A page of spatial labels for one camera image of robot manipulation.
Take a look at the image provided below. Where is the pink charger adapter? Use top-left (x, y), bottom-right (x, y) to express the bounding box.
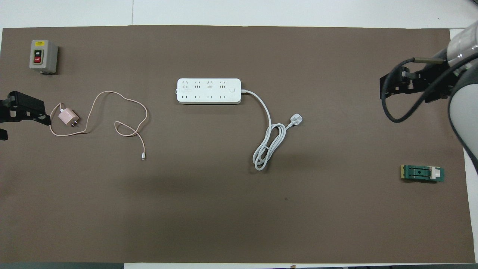
top-left (58, 107), bottom-right (80, 128)

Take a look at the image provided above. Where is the white power cord with plug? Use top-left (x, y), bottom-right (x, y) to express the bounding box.
top-left (241, 89), bottom-right (303, 172)

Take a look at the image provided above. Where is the green clip block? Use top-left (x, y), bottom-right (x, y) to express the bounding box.
top-left (401, 164), bottom-right (446, 183)

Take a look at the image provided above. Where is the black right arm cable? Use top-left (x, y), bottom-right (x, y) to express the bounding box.
top-left (380, 56), bottom-right (478, 123)

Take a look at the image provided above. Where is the pink charging cable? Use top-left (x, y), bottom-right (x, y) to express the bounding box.
top-left (49, 91), bottom-right (149, 161)

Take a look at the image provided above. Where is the grey on-off switch box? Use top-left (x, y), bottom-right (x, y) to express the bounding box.
top-left (29, 40), bottom-right (59, 75)

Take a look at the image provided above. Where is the white power strip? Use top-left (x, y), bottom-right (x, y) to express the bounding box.
top-left (177, 78), bottom-right (242, 105)

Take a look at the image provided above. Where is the brown table mat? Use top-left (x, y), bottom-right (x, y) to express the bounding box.
top-left (0, 25), bottom-right (471, 264)

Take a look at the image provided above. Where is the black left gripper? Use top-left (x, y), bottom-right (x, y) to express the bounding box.
top-left (0, 91), bottom-right (52, 141)

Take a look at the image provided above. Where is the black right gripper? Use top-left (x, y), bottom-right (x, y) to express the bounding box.
top-left (380, 61), bottom-right (460, 104)

